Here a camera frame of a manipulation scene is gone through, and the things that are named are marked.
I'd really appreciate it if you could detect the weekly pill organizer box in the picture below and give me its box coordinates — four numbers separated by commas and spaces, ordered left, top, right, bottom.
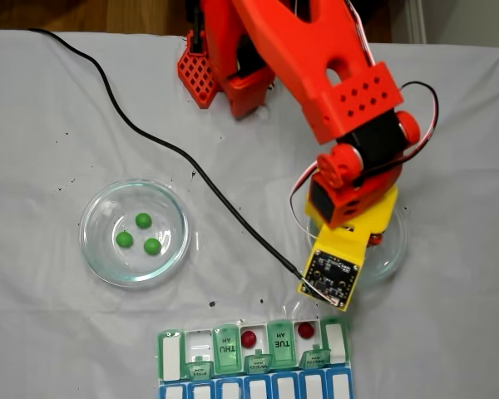
156, 316, 356, 399

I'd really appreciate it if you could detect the clear glass bowl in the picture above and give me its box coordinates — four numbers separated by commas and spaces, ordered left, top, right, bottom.
78, 178, 191, 290
305, 203, 408, 288

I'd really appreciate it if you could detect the white tablecloth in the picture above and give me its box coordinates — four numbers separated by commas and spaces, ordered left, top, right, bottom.
0, 28, 499, 399

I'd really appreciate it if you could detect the camera board on yellow mount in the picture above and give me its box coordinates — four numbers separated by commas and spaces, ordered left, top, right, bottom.
297, 248, 363, 312

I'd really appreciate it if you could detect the black camera cable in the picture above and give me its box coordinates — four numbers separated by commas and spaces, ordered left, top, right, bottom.
28, 27, 307, 283

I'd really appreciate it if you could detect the red white servo wire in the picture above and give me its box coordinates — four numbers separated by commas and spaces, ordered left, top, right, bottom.
289, 81, 440, 234

